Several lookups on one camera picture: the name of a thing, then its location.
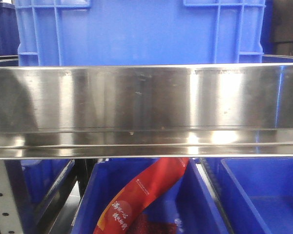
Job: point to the large blue plastic crate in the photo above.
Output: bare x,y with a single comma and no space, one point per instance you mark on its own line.
139,32

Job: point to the stainless steel conveyor rail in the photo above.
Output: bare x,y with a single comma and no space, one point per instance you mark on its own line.
214,110

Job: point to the red snack bag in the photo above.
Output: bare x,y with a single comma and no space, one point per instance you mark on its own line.
139,193

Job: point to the blue bin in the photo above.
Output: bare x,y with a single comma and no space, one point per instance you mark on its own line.
256,194
44,179
187,208

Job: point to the dark blue crate far left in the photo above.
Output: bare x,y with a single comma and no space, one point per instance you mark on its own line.
9,35

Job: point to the middle blue bin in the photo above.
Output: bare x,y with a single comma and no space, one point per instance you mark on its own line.
187,208

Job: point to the left blue bin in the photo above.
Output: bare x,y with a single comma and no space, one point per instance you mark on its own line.
44,179

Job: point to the white perforated shelf upright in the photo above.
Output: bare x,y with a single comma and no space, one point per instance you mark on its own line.
9,215

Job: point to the right blue bin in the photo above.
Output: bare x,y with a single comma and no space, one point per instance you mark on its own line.
256,194

